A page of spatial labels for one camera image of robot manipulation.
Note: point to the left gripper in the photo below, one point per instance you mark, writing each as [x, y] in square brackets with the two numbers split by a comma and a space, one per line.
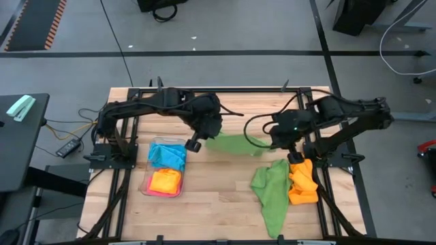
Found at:
[207, 124]

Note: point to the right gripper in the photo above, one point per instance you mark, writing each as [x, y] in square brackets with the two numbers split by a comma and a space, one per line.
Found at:
[289, 131]

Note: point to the green microfiber towel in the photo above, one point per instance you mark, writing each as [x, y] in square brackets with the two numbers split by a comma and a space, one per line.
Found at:
[235, 144]
[272, 197]

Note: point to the clear plastic bin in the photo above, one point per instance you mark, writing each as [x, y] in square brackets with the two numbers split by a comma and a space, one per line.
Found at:
[160, 140]

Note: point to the blue microfiber towel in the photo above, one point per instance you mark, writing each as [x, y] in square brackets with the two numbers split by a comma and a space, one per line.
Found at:
[170, 158]
[156, 148]

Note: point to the orange microfiber towel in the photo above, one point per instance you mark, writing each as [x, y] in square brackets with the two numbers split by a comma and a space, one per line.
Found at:
[303, 183]
[165, 180]

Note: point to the pink microfiber towel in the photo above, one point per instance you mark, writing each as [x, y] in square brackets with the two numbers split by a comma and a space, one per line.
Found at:
[155, 193]

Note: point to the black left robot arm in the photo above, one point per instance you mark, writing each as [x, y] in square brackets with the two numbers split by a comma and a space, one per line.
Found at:
[136, 105]

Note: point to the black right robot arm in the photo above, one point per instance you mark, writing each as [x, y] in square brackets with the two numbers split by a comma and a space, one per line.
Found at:
[357, 109]

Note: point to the grey desk foot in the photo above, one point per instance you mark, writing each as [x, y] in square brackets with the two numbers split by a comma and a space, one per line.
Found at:
[415, 116]

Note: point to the black box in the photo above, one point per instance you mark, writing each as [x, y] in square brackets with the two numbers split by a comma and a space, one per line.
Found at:
[150, 4]

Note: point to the black cabinet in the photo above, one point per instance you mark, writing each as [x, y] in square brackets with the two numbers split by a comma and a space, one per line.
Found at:
[357, 15]

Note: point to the black caster wheel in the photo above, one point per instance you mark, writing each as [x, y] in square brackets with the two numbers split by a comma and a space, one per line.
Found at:
[417, 80]

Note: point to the red cart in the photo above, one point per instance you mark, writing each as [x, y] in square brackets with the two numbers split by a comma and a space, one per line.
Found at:
[427, 146]

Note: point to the black power adapter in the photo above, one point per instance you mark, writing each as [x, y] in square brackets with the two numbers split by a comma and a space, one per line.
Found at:
[68, 148]

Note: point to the black table crossbeam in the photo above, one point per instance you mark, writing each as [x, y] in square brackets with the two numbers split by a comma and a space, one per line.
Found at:
[54, 180]

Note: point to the mint green stapler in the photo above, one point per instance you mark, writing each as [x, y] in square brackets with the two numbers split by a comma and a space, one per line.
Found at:
[20, 108]

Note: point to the black side table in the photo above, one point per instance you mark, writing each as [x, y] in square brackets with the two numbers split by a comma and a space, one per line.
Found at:
[20, 153]

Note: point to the black orange-edged floor mat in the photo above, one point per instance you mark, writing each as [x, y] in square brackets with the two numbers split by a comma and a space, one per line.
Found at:
[34, 24]

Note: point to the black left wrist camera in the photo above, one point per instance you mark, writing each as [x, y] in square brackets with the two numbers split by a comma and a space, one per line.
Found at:
[193, 145]

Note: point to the black frame clamp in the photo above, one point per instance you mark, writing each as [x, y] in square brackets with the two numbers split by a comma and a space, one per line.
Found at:
[159, 83]
[284, 86]

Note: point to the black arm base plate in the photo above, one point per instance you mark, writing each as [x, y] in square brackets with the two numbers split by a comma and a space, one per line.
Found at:
[340, 160]
[102, 165]

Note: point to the grey desk frame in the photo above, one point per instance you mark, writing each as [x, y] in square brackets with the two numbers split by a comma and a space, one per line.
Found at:
[402, 26]

